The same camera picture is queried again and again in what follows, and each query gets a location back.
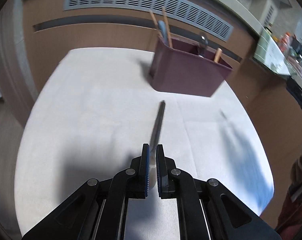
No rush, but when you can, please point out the wooden spoon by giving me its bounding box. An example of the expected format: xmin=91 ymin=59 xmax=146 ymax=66
xmin=214 ymin=48 xmax=222 ymax=63

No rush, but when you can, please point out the green checked cloth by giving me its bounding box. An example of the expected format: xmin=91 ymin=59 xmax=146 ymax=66
xmin=253 ymin=29 xmax=290 ymax=76

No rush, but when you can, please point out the orange bottle on counter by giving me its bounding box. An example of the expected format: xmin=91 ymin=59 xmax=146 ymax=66
xmin=278 ymin=31 xmax=291 ymax=53

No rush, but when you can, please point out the light blue plastic spoon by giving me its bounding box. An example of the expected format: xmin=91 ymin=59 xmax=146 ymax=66
xmin=158 ymin=20 xmax=169 ymax=46

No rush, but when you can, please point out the grey ventilation grille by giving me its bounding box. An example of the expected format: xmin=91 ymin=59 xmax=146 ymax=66
xmin=64 ymin=0 xmax=233 ymax=42

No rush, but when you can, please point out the black handled metal spoon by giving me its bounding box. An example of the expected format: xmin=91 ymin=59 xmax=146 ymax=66
xmin=149 ymin=100 xmax=166 ymax=189

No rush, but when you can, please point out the small steel spoon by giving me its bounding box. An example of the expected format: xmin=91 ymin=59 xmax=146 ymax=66
xmin=198 ymin=33 xmax=208 ymax=57

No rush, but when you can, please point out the wooden chopstick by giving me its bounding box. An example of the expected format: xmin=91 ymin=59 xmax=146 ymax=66
xmin=162 ymin=6 xmax=173 ymax=48
xmin=149 ymin=10 xmax=163 ymax=38

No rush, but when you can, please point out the maroon plastic utensil holder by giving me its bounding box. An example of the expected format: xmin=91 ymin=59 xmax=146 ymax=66
xmin=149 ymin=36 xmax=233 ymax=97

